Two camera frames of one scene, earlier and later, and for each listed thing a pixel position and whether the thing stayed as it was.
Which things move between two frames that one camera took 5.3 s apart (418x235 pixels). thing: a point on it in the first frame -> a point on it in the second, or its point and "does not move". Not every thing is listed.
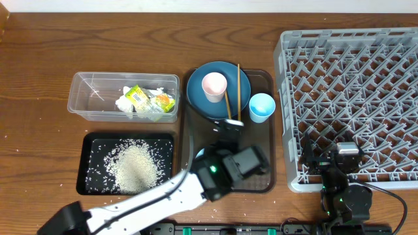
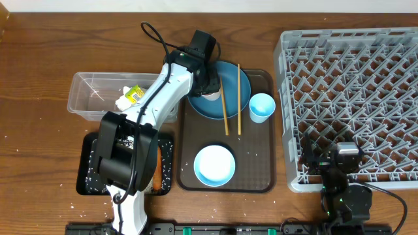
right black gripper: [321, 164] does not move
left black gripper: [213, 154] -> [215, 85]
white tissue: [124, 104] does not move
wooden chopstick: [239, 113] does not move
